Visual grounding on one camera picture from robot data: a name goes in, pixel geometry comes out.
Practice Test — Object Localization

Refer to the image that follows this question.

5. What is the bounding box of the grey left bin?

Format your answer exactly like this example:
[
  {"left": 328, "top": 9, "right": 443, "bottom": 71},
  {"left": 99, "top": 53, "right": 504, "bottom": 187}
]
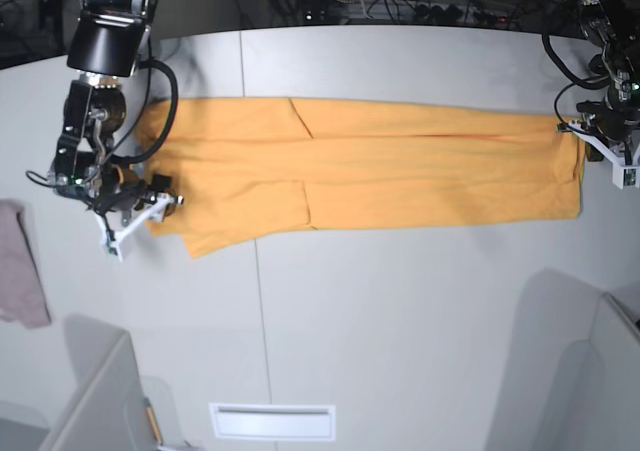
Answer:
[{"left": 1, "top": 315, "right": 158, "bottom": 450}]

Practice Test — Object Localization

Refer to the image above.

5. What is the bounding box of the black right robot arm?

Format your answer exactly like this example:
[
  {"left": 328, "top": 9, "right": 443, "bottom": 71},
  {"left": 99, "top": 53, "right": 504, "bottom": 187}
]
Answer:
[{"left": 46, "top": 0, "right": 178, "bottom": 227}]

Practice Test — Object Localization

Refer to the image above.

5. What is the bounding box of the grey right bin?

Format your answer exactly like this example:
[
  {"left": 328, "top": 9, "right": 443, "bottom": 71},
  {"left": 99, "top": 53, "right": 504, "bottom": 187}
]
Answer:
[{"left": 539, "top": 295, "right": 639, "bottom": 450}]

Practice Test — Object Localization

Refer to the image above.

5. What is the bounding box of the yellow T-shirt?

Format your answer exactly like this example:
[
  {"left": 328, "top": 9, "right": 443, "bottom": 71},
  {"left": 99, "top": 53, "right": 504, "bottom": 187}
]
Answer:
[{"left": 148, "top": 97, "right": 584, "bottom": 257}]

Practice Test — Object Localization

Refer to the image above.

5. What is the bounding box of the pink folded cloth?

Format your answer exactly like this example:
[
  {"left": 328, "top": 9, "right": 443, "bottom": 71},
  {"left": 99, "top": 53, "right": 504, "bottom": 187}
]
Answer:
[{"left": 1, "top": 200, "right": 51, "bottom": 329}]

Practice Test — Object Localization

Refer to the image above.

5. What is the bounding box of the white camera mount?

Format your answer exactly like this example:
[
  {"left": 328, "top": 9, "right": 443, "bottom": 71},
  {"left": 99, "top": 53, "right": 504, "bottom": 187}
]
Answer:
[
  {"left": 96, "top": 192, "right": 184, "bottom": 262},
  {"left": 557, "top": 120, "right": 639, "bottom": 189}
]

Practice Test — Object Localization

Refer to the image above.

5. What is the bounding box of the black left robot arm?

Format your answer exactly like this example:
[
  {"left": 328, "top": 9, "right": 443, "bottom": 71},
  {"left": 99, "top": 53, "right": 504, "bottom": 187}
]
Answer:
[{"left": 541, "top": 0, "right": 639, "bottom": 167}]

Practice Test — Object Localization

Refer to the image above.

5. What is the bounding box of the orange pencil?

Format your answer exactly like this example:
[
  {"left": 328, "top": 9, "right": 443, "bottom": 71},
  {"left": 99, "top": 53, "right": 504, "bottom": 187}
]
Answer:
[{"left": 145, "top": 404, "right": 163, "bottom": 444}]

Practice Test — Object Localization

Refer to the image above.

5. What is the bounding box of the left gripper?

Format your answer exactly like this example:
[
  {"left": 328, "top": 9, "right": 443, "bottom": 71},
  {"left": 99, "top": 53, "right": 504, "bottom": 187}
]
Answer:
[{"left": 577, "top": 99, "right": 639, "bottom": 162}]

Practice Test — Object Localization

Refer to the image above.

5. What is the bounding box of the white table label plate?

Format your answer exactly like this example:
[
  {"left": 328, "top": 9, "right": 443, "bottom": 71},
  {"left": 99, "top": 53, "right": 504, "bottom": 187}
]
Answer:
[{"left": 209, "top": 403, "right": 337, "bottom": 442}]

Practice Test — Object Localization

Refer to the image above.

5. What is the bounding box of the grey bin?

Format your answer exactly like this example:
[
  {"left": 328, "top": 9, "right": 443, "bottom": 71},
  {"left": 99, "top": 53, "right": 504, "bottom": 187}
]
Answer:
[
  {"left": 1, "top": 315, "right": 158, "bottom": 450},
  {"left": 539, "top": 295, "right": 639, "bottom": 450}
]

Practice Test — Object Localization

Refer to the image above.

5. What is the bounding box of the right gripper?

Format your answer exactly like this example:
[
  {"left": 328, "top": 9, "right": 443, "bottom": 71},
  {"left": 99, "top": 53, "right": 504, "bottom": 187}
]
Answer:
[{"left": 79, "top": 164, "right": 175, "bottom": 224}]

